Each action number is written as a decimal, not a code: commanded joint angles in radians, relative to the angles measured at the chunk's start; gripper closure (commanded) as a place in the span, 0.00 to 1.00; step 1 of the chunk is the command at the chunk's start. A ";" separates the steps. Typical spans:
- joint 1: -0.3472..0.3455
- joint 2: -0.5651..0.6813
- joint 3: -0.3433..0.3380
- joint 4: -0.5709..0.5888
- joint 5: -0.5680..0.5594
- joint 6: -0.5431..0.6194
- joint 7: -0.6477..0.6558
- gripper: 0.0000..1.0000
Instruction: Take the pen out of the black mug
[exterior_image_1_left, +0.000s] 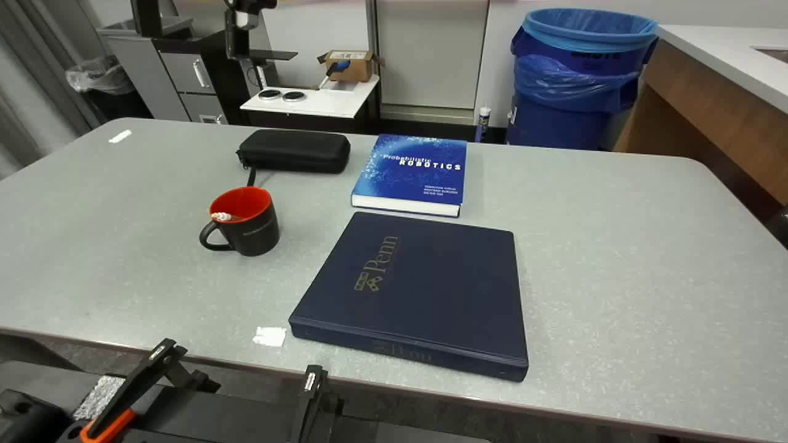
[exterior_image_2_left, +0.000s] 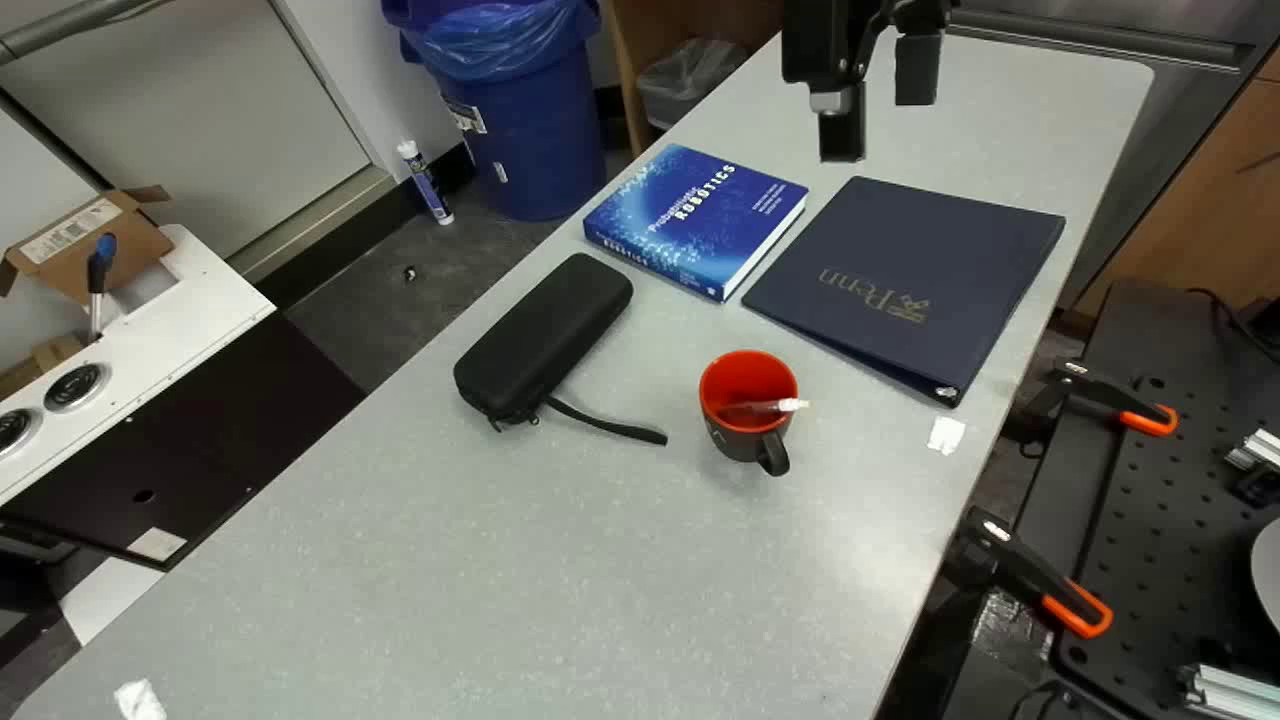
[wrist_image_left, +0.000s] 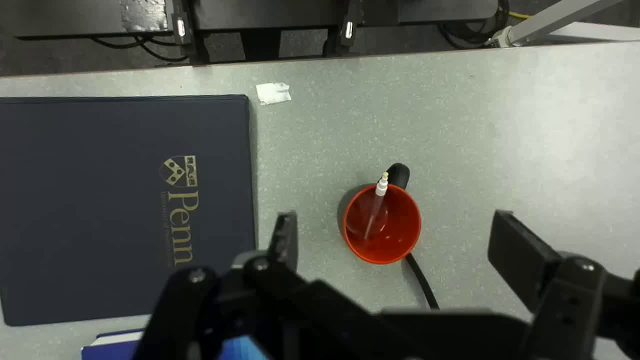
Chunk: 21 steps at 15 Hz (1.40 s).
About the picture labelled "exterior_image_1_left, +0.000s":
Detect wooden counter desk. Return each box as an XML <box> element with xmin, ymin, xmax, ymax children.
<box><xmin>616</xmin><ymin>24</ymin><xmax>788</xmax><ymax>228</ymax></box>

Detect white side table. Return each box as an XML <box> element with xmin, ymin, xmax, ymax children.
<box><xmin>242</xmin><ymin>75</ymin><xmax>378</xmax><ymax>120</ymax></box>

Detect white tape label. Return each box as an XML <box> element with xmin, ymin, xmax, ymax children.
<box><xmin>109</xmin><ymin>128</ymin><xmax>133</xmax><ymax>146</ymax></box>
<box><xmin>253</xmin><ymin>328</ymin><xmax>285</xmax><ymax>347</ymax></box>

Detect white tape label back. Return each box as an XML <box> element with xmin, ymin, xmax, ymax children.
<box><xmin>109</xmin><ymin>128</ymin><xmax>133</xmax><ymax>146</ymax></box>

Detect grey filing cabinet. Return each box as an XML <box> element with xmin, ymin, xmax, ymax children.
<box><xmin>99</xmin><ymin>17</ymin><xmax>226</xmax><ymax>124</ymax></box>

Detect blue robotics book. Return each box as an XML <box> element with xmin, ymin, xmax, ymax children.
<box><xmin>349</xmin><ymin>134</ymin><xmax>467</xmax><ymax>217</ymax></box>

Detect black sunglasses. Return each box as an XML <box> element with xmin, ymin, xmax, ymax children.
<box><xmin>255</xmin><ymin>88</ymin><xmax>304</xmax><ymax>102</ymax></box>

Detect navy blue binder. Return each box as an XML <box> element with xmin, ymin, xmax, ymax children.
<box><xmin>288</xmin><ymin>211</ymin><xmax>528</xmax><ymax>381</ymax></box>

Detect white tape label front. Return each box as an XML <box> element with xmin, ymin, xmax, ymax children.
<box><xmin>253</xmin><ymin>328</ymin><xmax>285</xmax><ymax>347</ymax></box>

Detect cardboard box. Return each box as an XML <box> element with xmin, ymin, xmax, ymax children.
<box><xmin>318</xmin><ymin>50</ymin><xmax>373</xmax><ymax>83</ymax></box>

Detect blue trash bin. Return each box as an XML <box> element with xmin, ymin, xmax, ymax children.
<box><xmin>507</xmin><ymin>8</ymin><xmax>658</xmax><ymax>151</ymax></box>

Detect black zipper case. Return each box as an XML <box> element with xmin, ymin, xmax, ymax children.
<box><xmin>237</xmin><ymin>130</ymin><xmax>349</xmax><ymax>174</ymax></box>

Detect black clamp stand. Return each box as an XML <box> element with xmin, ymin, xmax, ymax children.
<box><xmin>291</xmin><ymin>365</ymin><xmax>341</xmax><ymax>443</ymax></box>

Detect black mug red interior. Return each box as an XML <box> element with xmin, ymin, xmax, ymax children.
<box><xmin>200</xmin><ymin>188</ymin><xmax>281</xmax><ymax>256</ymax></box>

